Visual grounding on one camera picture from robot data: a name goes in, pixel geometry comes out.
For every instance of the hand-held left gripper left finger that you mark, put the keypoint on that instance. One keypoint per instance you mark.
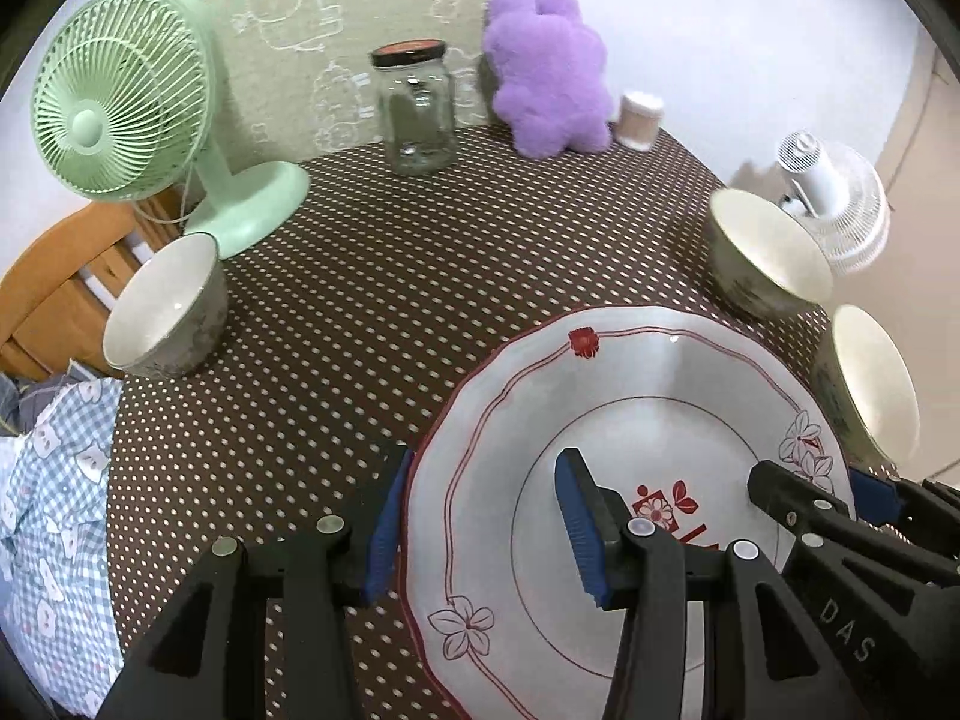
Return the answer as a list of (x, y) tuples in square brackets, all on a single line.
[(382, 525)]

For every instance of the beige door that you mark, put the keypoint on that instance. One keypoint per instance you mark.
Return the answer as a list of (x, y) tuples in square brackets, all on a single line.
[(930, 127)]

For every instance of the small grey bowl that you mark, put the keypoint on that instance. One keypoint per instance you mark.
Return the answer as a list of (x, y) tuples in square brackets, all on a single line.
[(161, 300)]

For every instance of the green desk fan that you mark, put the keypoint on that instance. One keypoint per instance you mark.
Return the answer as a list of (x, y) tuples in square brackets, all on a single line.
[(90, 124)]

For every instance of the green patterned mat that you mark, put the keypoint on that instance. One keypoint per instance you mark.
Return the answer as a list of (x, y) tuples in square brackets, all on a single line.
[(300, 75)]

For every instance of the blue checked cloth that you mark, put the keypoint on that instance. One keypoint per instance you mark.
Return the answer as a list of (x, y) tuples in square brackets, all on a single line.
[(60, 540)]

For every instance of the wooden chair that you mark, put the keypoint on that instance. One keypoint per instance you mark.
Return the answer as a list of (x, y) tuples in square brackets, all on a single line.
[(52, 285)]

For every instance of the large grey bowl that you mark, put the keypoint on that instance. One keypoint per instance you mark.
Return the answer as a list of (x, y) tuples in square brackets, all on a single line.
[(772, 240), (877, 375)]

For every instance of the purple plush toy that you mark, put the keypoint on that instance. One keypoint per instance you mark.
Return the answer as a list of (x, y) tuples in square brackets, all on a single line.
[(547, 82)]

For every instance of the grey cloth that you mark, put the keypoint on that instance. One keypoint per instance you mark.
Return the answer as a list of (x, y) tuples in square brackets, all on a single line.
[(30, 401)]

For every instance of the brown polka dot tablecloth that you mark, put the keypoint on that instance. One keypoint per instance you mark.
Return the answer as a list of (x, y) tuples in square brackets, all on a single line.
[(375, 277)]

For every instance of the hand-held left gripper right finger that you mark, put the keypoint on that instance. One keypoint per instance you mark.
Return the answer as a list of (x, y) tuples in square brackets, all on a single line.
[(581, 532)]

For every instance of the small toothpick jar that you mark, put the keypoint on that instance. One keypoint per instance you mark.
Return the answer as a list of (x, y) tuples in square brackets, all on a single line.
[(637, 124)]

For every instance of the white plate with red pattern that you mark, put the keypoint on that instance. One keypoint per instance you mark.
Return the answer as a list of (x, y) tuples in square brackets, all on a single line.
[(525, 405)]

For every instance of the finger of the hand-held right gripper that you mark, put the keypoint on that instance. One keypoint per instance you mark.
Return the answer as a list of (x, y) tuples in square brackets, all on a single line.
[(874, 499), (825, 540)]

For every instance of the white fan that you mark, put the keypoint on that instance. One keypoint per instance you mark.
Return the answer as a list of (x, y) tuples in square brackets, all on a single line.
[(847, 202)]

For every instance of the glass jar with dark lid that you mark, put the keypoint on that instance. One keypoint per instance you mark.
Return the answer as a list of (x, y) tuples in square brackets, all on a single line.
[(416, 127)]

